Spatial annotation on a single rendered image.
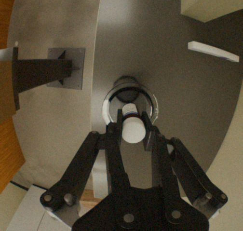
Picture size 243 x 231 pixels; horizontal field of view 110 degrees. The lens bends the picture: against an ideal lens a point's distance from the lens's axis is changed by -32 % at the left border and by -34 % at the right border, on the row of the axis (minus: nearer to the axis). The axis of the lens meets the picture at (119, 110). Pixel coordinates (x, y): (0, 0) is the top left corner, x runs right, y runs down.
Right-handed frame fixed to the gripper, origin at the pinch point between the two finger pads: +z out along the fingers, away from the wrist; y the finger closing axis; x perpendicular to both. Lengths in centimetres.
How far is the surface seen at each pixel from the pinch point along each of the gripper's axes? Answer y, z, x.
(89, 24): -43, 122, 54
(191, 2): 17.0, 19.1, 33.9
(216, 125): 46, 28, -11
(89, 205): -39, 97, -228
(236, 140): 60, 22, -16
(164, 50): 11.7, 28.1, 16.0
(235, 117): 60, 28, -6
